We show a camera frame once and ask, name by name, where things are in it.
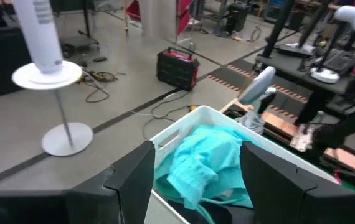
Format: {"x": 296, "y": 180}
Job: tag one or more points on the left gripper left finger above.
{"x": 127, "y": 193}

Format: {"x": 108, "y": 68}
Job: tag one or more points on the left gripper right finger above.
{"x": 277, "y": 193}

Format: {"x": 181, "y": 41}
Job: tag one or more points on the turquoise garment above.
{"x": 205, "y": 161}

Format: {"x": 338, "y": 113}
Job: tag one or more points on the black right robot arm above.
{"x": 345, "y": 127}

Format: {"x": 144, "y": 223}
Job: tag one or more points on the green table mat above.
{"x": 347, "y": 185}

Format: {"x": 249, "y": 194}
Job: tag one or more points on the white plastic laundry basket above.
{"x": 208, "y": 116}

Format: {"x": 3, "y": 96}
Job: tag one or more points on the grey-headed desk lamp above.
{"x": 257, "y": 85}

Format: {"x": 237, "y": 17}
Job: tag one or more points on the black side table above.
{"x": 289, "y": 67}

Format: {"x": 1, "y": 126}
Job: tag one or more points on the white desk lamp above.
{"x": 325, "y": 75}

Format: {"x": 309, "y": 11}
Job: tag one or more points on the red and black toolbox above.
{"x": 177, "y": 70}

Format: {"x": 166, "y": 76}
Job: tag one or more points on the white cylinder with label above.
{"x": 40, "y": 37}

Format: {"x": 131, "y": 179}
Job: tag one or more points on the black trash bin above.
{"x": 238, "y": 15}

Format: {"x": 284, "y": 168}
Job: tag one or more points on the white round pedestal stand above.
{"x": 67, "y": 140}

